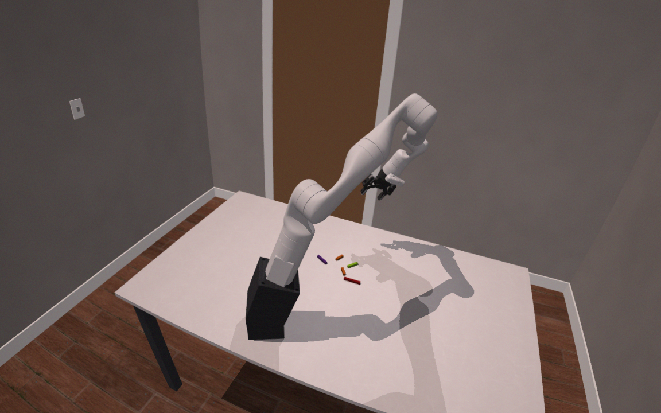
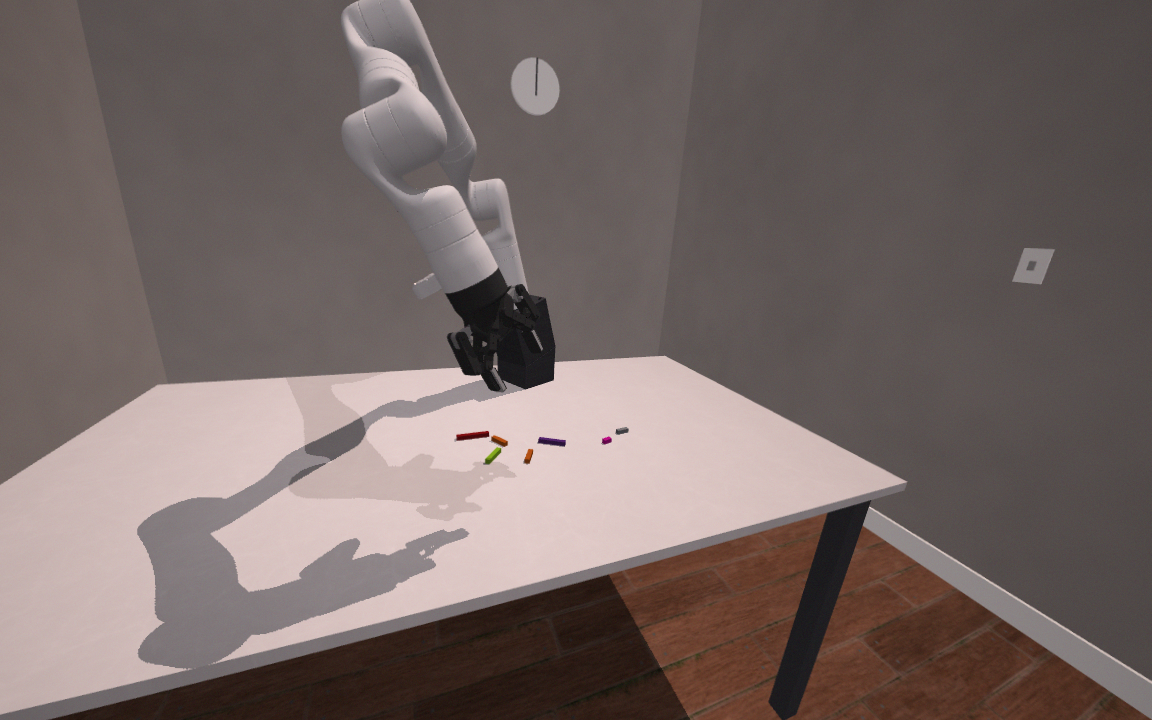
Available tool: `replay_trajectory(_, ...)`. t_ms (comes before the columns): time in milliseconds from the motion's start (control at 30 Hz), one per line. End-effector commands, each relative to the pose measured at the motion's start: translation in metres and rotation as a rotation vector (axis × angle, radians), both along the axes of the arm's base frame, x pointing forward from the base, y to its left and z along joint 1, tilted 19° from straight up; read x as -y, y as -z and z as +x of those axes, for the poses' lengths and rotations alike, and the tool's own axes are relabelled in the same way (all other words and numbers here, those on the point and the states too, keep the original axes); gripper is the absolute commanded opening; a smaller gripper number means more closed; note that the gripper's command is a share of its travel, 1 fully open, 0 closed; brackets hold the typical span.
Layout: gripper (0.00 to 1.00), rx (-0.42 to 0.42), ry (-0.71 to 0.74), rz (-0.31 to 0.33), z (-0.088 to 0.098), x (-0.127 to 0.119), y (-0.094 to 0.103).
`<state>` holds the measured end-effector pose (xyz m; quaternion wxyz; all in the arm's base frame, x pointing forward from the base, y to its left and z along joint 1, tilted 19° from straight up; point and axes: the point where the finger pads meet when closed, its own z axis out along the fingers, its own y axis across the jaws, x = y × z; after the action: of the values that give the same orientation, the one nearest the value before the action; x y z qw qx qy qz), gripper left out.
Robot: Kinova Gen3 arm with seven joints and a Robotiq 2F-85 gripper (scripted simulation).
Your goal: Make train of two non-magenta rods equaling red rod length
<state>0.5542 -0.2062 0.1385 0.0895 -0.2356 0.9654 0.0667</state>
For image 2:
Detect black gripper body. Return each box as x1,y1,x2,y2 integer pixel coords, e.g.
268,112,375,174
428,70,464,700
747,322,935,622
445,268,514,343

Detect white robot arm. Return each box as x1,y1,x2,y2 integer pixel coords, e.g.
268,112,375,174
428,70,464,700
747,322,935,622
341,0,528,300

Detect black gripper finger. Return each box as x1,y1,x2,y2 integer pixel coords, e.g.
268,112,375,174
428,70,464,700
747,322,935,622
447,317,507,392
501,285,543,353

